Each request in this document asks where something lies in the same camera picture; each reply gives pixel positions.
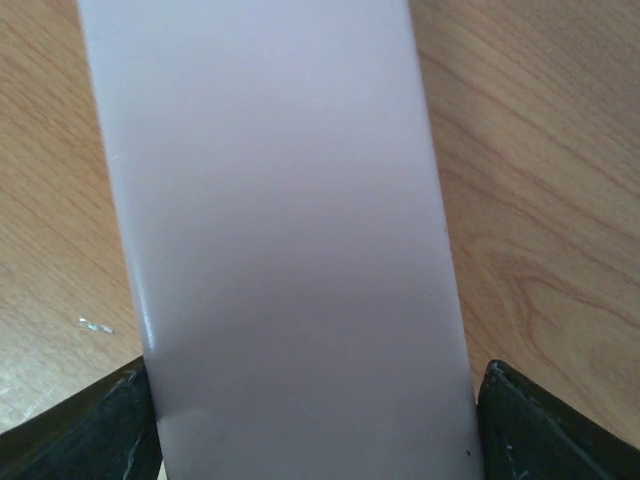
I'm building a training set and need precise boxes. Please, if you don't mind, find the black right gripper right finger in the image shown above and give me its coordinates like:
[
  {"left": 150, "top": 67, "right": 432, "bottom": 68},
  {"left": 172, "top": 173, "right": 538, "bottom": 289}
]
[{"left": 477, "top": 360, "right": 639, "bottom": 479}]

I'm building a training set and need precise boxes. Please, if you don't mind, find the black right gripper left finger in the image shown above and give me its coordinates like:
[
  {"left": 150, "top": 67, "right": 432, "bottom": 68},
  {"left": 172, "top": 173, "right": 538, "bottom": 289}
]
[{"left": 1, "top": 360, "right": 161, "bottom": 479}]

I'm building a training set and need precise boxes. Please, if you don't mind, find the pink glasses case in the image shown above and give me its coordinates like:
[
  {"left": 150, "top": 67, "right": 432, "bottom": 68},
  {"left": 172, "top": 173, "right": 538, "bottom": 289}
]
[{"left": 78, "top": 1, "right": 483, "bottom": 479}]

